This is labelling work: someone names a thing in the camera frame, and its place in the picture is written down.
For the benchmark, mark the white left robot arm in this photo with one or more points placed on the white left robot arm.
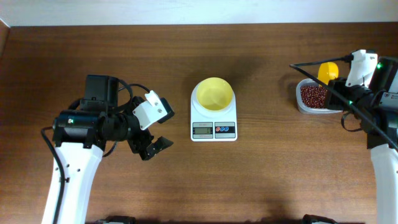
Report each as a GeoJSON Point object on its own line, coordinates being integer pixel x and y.
{"type": "Point", "coordinates": [108, 111]}

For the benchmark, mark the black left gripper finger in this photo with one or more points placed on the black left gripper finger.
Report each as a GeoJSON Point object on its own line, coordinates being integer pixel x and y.
{"type": "Point", "coordinates": [169, 110]}
{"type": "Point", "coordinates": [156, 147]}

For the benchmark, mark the yellow plastic bowl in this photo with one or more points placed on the yellow plastic bowl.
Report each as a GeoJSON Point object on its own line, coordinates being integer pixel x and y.
{"type": "Point", "coordinates": [214, 94]}

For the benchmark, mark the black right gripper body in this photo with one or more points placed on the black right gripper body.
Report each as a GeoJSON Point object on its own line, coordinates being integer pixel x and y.
{"type": "Point", "coordinates": [334, 94]}

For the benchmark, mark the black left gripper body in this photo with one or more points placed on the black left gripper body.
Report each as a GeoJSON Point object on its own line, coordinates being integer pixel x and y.
{"type": "Point", "coordinates": [138, 134]}

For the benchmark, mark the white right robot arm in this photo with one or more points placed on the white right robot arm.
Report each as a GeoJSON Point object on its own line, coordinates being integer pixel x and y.
{"type": "Point", "coordinates": [375, 106]}

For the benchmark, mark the white digital kitchen scale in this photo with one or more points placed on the white digital kitchen scale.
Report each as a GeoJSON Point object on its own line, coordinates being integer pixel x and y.
{"type": "Point", "coordinates": [212, 126]}

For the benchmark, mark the clear plastic container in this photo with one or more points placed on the clear plastic container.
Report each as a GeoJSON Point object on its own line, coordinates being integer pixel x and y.
{"type": "Point", "coordinates": [305, 109]}

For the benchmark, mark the yellow plastic scoop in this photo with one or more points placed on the yellow plastic scoop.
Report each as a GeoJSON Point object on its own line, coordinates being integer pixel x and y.
{"type": "Point", "coordinates": [328, 71]}

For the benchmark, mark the red beans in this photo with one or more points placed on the red beans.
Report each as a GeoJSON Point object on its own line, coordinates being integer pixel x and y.
{"type": "Point", "coordinates": [313, 96]}

